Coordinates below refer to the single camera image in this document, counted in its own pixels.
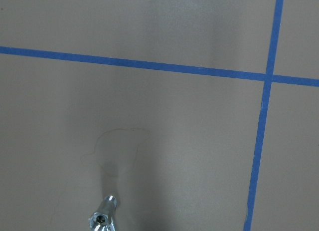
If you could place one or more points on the small metal pipe fitting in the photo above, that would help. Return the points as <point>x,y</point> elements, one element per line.
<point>103,219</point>

